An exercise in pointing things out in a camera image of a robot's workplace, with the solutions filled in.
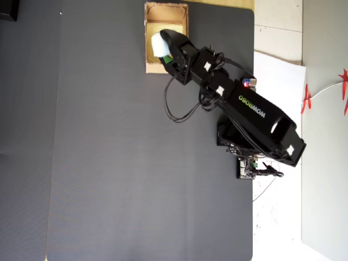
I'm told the black box corner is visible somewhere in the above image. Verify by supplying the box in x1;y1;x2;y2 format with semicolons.
0;0;20;22

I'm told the red paper decoration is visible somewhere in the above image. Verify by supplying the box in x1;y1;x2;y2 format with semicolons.
300;83;313;115
338;67;348;117

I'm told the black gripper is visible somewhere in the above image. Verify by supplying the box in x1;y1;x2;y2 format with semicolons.
159;29;202;85

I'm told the dark gray table mat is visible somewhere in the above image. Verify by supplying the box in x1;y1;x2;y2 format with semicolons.
46;0;256;261

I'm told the white board panel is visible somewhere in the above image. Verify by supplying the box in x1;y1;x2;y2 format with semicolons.
300;64;348;261

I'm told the blue terminal control board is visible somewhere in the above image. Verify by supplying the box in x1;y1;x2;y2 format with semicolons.
241;77;258;89

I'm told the thick black camera cable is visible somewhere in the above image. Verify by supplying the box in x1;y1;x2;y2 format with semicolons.
162;73;207;123

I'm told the black power plug cable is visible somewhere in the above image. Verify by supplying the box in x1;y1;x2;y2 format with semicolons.
251;162;285;179

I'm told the open cardboard box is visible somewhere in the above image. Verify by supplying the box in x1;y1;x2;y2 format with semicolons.
144;1;190;74

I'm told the blue yarn foam block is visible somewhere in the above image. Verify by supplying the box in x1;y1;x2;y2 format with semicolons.
151;32;171;58

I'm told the white paper sheet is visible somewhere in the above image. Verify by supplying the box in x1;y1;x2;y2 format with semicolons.
252;50;307;261

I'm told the white string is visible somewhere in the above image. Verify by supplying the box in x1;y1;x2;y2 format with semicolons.
309;81;344;101

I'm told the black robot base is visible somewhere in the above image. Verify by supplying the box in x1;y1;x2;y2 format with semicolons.
216;114;247;153

